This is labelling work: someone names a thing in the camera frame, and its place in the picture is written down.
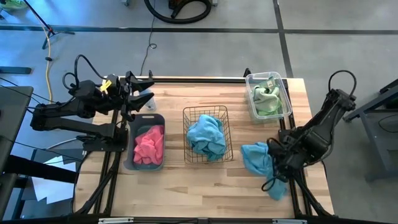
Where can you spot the black table clamp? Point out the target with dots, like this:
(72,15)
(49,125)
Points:
(247,72)
(150,74)

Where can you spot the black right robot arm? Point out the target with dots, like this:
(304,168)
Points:
(326,118)

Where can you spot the black flat floor bar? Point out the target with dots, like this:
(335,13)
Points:
(15,70)

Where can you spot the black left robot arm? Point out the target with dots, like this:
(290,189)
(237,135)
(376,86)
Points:
(62,112)

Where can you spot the white paper sheet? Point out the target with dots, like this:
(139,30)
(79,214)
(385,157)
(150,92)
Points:
(51,191)

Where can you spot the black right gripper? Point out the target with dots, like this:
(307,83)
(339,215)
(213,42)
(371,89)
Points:
(283,158)

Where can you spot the silver metal bracket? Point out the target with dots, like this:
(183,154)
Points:
(115,220)
(289,221)

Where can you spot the clear plastic bin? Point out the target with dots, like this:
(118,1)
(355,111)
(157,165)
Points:
(250,90)

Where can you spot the teal plastic basket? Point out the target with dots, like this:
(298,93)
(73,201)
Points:
(146,119)

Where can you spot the green cloth bundle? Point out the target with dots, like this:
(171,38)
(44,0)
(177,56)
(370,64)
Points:
(15,3)

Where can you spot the dark metal table frame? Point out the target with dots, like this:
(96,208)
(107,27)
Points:
(377,146)

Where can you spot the green microfiber towel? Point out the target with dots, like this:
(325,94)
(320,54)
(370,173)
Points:
(264,99)
(273,112)

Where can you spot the black floor beam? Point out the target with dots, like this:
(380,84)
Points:
(40,169)

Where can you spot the black aluminium table frame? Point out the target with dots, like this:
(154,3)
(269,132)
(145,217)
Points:
(189,80)

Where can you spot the black desk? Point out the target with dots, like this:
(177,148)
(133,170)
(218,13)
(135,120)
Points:
(14,112)

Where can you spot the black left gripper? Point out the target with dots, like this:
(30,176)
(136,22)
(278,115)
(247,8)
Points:
(116,93)

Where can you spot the black tripod stand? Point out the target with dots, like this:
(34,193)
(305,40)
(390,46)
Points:
(51,31)

